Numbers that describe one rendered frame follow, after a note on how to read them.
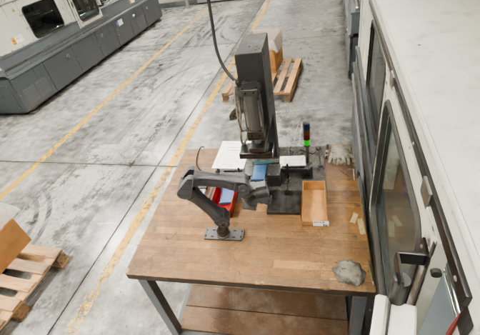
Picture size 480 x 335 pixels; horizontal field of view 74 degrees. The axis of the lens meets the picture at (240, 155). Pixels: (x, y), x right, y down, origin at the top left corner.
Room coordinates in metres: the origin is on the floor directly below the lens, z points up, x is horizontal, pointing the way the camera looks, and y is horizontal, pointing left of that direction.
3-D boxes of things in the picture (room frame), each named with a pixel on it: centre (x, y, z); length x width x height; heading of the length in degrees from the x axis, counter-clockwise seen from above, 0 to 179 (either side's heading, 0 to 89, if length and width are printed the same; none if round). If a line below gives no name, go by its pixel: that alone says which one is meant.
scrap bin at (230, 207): (1.29, 0.13, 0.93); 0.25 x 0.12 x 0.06; 164
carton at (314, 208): (1.12, -0.33, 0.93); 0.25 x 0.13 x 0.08; 164
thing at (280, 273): (1.26, -0.03, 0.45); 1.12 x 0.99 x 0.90; 74
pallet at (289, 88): (4.60, -0.60, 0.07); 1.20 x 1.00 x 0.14; 157
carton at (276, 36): (4.90, -0.68, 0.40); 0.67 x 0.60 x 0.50; 156
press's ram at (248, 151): (1.47, -0.12, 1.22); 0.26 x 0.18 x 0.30; 164
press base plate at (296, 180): (1.47, -0.16, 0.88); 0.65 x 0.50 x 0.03; 74
